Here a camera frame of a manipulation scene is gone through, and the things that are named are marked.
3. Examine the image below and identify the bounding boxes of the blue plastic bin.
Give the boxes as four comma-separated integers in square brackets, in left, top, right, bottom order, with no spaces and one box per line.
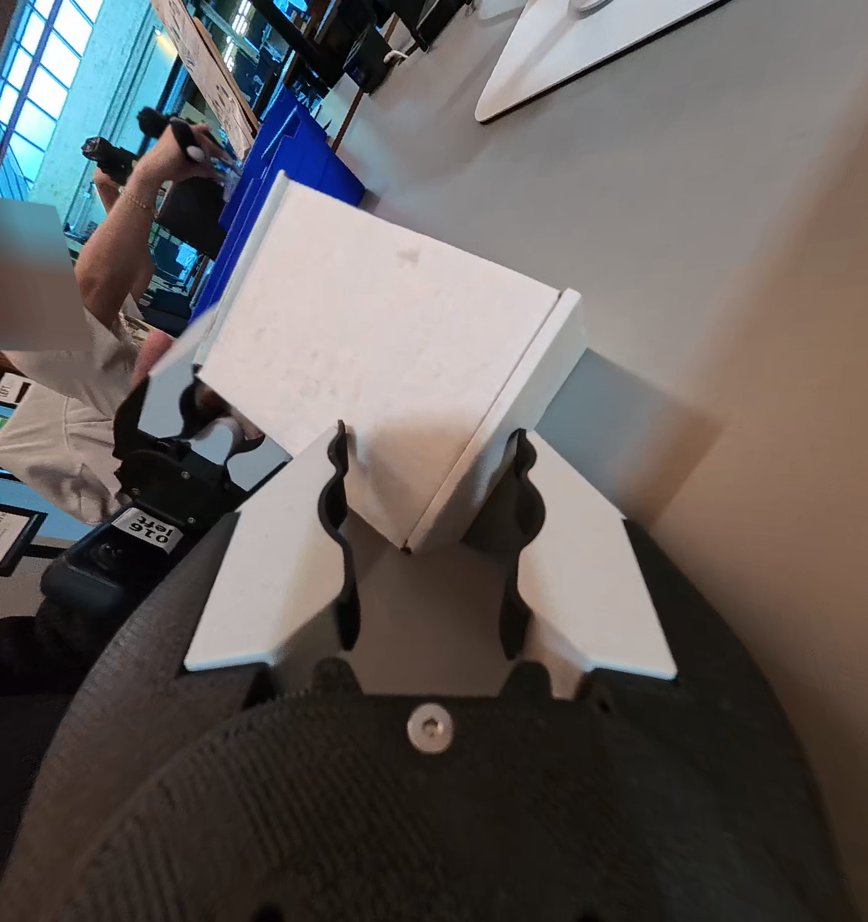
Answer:
[189,86,366,340]

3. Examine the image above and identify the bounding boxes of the black framed sign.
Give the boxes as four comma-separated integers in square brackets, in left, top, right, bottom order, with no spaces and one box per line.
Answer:
[0,497,47,577]

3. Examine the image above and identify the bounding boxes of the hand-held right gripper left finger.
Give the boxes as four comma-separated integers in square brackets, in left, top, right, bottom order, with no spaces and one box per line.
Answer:
[183,420,363,672]

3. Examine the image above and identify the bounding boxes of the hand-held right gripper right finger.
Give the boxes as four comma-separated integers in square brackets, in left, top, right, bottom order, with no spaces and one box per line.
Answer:
[499,428,678,700]

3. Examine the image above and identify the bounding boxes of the white cardboard mailer box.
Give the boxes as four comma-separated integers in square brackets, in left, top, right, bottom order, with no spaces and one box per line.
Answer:
[149,171,586,554]

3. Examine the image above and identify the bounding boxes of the beige instruction sheet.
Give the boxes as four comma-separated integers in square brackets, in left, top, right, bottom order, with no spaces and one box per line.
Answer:
[149,0,262,161]

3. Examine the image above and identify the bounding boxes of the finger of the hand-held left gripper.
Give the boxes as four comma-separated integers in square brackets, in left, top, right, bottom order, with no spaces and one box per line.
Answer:
[113,308,220,456]
[223,431,294,511]

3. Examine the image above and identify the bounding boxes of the grey desk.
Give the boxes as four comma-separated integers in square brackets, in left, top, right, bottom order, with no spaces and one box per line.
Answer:
[290,0,868,922]

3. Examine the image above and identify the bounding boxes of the black charging dock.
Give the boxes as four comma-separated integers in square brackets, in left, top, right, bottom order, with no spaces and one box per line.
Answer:
[343,29,393,92]

